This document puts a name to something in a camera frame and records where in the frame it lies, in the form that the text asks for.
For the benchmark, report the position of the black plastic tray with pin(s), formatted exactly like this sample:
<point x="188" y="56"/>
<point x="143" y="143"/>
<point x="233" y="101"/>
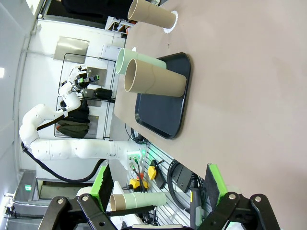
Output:
<point x="158" y="112"/>

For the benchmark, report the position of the black pouch bag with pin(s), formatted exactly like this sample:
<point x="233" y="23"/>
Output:
<point x="103" y="93"/>

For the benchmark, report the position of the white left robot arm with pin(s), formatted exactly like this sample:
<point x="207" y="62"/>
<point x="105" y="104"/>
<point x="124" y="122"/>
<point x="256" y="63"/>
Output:
<point x="60" y="148"/>

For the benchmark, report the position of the mint green tall cup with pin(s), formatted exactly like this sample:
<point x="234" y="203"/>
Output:
<point x="146" y="60"/>

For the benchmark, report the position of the brown tall cup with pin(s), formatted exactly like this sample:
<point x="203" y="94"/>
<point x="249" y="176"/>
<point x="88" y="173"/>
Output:
<point x="153" y="16"/>
<point x="163" y="82"/>

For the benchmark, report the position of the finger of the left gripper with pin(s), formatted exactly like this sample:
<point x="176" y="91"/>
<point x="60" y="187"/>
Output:
<point x="94" y="78"/>
<point x="85" y="81"/>

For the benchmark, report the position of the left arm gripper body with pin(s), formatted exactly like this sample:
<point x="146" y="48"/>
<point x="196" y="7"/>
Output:
<point x="78" y="82"/>

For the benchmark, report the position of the dark hanging clothes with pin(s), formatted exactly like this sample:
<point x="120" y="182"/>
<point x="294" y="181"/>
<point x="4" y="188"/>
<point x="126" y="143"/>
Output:
<point x="74" y="127"/>

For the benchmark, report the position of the yellow red emergency stop button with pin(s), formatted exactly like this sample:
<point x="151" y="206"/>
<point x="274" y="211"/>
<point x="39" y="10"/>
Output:
<point x="134" y="183"/>

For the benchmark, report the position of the green exit sign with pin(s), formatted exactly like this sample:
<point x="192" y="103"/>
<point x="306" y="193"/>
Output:
<point x="28" y="187"/>

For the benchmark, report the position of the brown nested cup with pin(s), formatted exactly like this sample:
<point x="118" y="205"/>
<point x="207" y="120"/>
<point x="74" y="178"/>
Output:
<point x="117" y="202"/>

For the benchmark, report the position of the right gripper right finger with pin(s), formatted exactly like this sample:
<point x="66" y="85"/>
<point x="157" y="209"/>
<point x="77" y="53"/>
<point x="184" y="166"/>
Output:
<point x="216" y="187"/>

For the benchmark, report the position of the mint green nested cup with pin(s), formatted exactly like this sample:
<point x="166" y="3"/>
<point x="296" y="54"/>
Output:
<point x="130" y="200"/>

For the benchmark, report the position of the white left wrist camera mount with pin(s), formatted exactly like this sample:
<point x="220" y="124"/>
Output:
<point x="74" y="72"/>

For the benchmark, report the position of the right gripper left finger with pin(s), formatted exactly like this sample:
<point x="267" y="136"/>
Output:
<point x="96" y="191"/>

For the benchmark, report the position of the grey metal wall plate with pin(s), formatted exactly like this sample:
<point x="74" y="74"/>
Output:
<point x="102" y="82"/>
<point x="72" y="48"/>

